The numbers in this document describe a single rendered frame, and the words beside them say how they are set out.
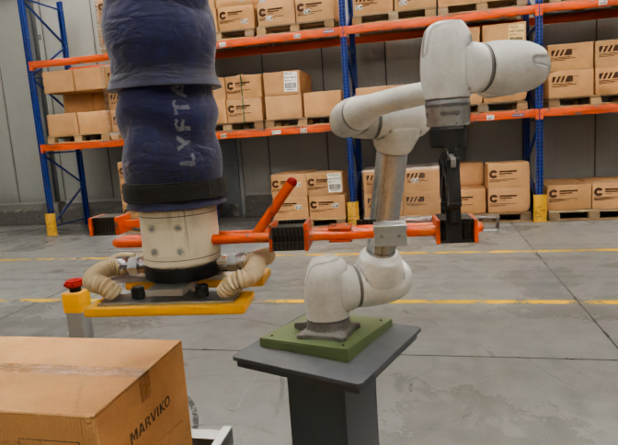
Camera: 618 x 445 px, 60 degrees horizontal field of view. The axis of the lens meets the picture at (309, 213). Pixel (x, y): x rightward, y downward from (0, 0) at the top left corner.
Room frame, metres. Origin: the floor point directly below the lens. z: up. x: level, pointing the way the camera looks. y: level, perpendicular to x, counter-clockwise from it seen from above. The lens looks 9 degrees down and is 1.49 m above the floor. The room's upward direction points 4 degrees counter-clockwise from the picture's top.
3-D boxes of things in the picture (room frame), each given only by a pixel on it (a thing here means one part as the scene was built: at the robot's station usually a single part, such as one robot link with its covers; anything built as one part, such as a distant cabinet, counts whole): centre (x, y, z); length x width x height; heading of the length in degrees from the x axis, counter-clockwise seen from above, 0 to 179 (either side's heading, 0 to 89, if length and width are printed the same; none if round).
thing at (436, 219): (1.10, -0.30, 1.27); 0.08 x 0.07 x 0.05; 83
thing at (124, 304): (1.09, 0.30, 1.17); 0.34 x 0.10 x 0.05; 83
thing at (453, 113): (1.11, -0.30, 1.50); 0.09 x 0.09 x 0.06
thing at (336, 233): (1.27, 0.08, 1.27); 0.93 x 0.30 x 0.04; 83
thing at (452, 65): (1.11, -0.31, 1.61); 0.13 x 0.11 x 0.16; 107
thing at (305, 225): (1.15, 0.04, 1.27); 0.10 x 0.08 x 0.06; 173
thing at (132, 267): (1.18, 0.29, 1.21); 0.34 x 0.25 x 0.06; 83
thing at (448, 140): (1.11, -0.30, 1.43); 0.08 x 0.07 x 0.09; 172
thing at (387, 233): (1.12, -0.17, 1.26); 0.07 x 0.07 x 0.04; 83
